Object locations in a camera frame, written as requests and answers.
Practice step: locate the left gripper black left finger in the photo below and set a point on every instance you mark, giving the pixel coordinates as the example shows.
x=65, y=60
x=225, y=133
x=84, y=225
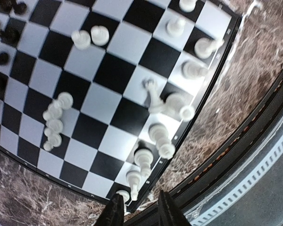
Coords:
x=113, y=213

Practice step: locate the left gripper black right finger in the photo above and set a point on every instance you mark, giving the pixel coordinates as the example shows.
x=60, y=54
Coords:
x=169, y=212

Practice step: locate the white rook chess piece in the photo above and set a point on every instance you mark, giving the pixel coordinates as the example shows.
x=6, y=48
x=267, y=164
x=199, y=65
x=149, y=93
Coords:
x=124, y=194

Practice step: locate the white knight chess piece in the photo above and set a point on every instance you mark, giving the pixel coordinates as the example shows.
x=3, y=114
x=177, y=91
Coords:
x=144, y=158

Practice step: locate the black grey chessboard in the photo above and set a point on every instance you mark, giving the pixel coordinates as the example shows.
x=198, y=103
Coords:
x=101, y=51

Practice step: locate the white bishop chess piece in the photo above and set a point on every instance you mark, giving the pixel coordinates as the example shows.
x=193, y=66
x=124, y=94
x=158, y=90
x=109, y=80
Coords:
x=192, y=70

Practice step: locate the white rook corner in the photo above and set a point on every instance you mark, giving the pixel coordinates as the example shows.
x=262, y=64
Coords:
x=204, y=47

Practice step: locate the fallen white piece back row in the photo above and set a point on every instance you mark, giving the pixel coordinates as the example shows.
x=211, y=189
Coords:
x=157, y=105

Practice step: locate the white pawn left cluster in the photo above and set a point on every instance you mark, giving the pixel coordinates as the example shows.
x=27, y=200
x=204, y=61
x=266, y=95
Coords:
x=64, y=100

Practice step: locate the white slotted cable duct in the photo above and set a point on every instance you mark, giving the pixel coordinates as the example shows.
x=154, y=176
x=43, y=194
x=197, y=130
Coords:
x=242, y=188

